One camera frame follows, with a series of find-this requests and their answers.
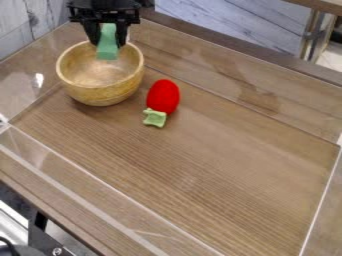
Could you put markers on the green rectangular block stick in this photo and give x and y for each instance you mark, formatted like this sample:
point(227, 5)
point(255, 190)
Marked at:
point(107, 46)

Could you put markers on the black table frame leg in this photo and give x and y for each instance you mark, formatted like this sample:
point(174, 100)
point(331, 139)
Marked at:
point(21, 240)

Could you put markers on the red plush strawberry toy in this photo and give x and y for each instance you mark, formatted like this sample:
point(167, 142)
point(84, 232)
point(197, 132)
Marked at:
point(162, 102)

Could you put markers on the metal table leg background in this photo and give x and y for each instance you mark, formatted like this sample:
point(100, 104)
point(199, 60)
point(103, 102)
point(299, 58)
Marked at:
point(317, 34)

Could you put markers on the wooden brown bowl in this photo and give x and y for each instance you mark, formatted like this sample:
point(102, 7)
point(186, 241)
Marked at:
point(100, 82)

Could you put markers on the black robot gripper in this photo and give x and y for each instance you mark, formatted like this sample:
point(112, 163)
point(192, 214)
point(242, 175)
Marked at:
point(92, 12)

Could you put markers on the clear acrylic front barrier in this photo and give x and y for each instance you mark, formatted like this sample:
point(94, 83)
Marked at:
point(115, 225)

